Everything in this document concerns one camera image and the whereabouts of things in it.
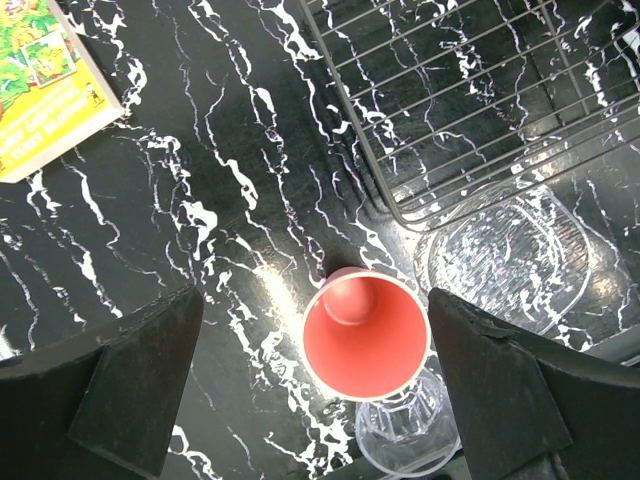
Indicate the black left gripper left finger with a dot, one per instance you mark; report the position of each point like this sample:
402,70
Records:
101,404

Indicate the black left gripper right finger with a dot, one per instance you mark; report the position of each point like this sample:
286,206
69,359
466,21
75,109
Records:
527,407

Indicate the clear glass bowl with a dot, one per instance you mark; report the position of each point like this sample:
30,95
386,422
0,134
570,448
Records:
523,258

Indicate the pink plastic cup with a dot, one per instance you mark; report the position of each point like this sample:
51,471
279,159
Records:
365,335

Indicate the clear drinking glass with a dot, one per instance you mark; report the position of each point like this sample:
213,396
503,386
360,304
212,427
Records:
410,434

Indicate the orange green paperback book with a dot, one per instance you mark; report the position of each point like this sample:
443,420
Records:
53,94

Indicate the wire dish rack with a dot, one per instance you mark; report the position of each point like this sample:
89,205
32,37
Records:
460,106

